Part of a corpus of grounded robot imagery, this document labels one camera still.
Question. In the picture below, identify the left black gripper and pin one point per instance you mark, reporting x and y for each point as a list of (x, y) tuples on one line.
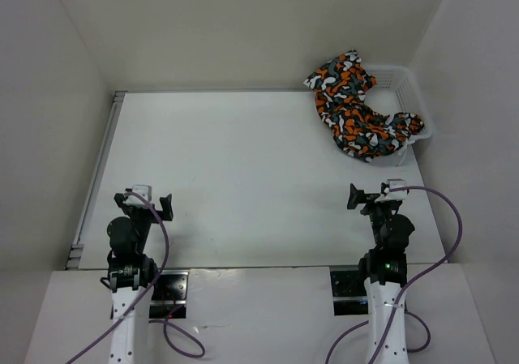
[(166, 212)]

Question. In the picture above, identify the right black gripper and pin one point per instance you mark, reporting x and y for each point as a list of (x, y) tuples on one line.
[(358, 195)]

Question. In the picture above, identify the orange black camouflage shorts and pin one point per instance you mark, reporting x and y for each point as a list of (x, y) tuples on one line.
[(340, 87)]

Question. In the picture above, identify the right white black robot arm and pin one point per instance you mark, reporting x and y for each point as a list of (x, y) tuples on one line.
[(383, 269)]

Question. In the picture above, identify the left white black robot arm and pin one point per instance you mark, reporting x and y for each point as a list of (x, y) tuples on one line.
[(132, 275)]

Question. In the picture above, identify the white perforated plastic basket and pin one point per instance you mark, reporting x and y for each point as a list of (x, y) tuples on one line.
[(396, 90)]

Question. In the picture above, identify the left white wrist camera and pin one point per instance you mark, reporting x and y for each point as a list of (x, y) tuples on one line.
[(138, 196)]

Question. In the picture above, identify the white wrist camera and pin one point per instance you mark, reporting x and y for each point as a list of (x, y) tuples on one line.
[(393, 190), (138, 196)]

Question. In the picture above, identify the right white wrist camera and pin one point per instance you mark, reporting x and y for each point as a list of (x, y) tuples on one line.
[(393, 190)]

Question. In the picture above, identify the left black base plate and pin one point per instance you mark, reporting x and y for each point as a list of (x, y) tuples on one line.
[(169, 298)]

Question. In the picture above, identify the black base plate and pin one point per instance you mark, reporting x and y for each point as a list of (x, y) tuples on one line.
[(348, 293), (169, 298)]

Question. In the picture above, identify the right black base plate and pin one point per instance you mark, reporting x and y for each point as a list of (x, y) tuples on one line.
[(348, 293)]

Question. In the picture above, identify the aluminium table edge rail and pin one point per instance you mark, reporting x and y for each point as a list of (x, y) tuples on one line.
[(77, 245)]

